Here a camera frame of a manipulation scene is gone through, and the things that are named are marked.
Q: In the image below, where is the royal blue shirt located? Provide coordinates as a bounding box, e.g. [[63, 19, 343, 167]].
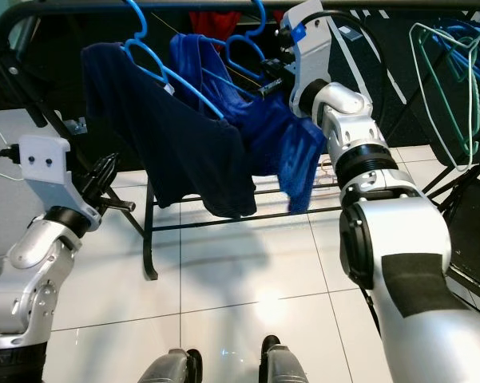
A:
[[169, 34, 327, 215]]

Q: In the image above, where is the blue plastic hanger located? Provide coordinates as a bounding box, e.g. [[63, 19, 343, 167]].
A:
[[121, 0, 228, 120], [228, 0, 272, 81], [435, 32, 480, 85], [427, 16, 480, 57]]

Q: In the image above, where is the pale green plastic hanger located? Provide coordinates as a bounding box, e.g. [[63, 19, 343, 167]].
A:
[[415, 32, 480, 170]]

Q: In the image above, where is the black metal clothes rack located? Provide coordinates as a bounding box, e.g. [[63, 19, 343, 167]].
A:
[[0, 0, 480, 282]]

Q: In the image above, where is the navy printed t-shirt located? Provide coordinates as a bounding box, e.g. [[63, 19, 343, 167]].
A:
[[80, 41, 258, 219]]

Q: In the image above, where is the red cloth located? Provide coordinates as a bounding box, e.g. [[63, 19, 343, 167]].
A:
[[188, 10, 244, 53]]

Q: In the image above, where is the grey left robot leg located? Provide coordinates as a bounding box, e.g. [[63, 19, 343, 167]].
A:
[[137, 349, 202, 383]]

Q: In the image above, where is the grey robot leg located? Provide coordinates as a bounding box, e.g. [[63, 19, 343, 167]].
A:
[[260, 335, 312, 383], [137, 349, 202, 383]]

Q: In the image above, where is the grey right robot leg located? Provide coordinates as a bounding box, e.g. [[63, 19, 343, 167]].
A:
[[260, 335, 312, 383]]

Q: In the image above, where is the black folding chair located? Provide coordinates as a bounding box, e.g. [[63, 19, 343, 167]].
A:
[[423, 148, 480, 308]]

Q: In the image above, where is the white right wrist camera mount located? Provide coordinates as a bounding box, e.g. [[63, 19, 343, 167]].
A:
[[286, 0, 332, 120]]

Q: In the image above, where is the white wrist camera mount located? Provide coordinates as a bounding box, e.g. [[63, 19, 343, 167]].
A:
[[286, 0, 332, 120], [18, 134, 101, 232]]

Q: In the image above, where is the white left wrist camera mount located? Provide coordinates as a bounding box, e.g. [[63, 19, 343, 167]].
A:
[[18, 134, 101, 232]]

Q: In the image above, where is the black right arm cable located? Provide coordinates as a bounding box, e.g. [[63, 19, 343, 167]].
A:
[[318, 8, 392, 336]]

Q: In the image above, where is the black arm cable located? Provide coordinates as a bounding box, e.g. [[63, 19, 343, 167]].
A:
[[0, 144, 26, 172], [318, 8, 392, 336]]

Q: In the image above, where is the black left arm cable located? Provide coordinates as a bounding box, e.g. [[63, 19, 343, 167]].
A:
[[0, 144, 26, 172]]

